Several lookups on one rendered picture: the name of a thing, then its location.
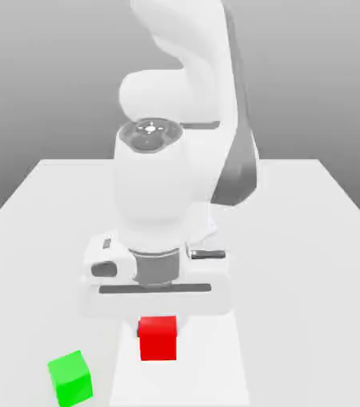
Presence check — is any small green cube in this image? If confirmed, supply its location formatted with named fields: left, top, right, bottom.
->
left=47, top=350, right=95, bottom=407

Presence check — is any small red cube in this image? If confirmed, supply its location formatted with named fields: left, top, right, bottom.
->
left=137, top=315, right=178, bottom=362

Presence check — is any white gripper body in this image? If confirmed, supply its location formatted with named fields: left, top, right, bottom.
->
left=77, top=254, right=233, bottom=318

